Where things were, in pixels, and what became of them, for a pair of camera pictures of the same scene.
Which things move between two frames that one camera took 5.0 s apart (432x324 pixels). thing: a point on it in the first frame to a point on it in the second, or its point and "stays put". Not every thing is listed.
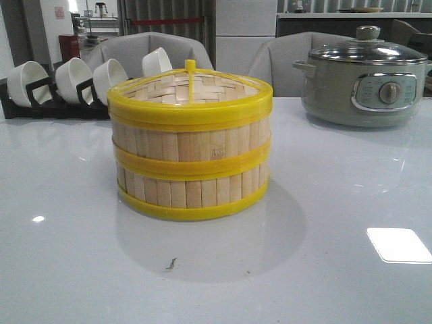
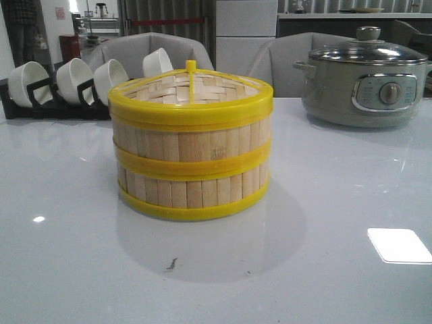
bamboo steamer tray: (190, 154) to (192, 133)
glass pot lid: (368, 48) stays put
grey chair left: (129, 50) stays put
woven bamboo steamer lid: (190, 98) stays put
